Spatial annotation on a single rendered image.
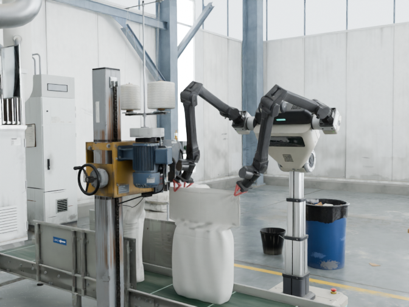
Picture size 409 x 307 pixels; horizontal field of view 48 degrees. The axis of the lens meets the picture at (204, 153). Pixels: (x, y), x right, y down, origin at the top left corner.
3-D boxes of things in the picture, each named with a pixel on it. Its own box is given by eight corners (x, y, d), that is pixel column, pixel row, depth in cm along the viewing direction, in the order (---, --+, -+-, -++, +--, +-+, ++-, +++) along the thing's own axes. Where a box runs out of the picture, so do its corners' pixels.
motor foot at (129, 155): (143, 160, 262) (143, 145, 262) (129, 161, 253) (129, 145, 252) (132, 159, 268) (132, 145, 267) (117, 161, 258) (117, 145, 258)
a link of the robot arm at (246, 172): (268, 166, 253) (259, 158, 259) (255, 163, 245) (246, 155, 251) (258, 184, 256) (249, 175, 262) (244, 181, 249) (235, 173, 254)
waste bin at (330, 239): (355, 262, 481) (356, 200, 478) (339, 275, 439) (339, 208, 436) (312, 254, 509) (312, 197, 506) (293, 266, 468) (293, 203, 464)
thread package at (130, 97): (146, 111, 286) (145, 83, 285) (129, 109, 274) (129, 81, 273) (129, 111, 294) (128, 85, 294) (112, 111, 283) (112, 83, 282)
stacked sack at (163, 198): (200, 199, 602) (199, 188, 601) (167, 206, 548) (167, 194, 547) (175, 197, 626) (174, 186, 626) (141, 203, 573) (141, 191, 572)
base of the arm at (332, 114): (322, 109, 271) (319, 127, 267) (318, 102, 265) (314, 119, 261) (337, 108, 266) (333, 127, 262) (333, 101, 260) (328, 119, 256)
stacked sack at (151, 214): (199, 217, 603) (199, 206, 603) (168, 226, 549) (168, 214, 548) (173, 214, 627) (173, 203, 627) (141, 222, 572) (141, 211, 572)
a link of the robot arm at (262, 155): (281, 103, 230) (268, 94, 238) (272, 106, 228) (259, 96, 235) (269, 172, 255) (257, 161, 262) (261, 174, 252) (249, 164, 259)
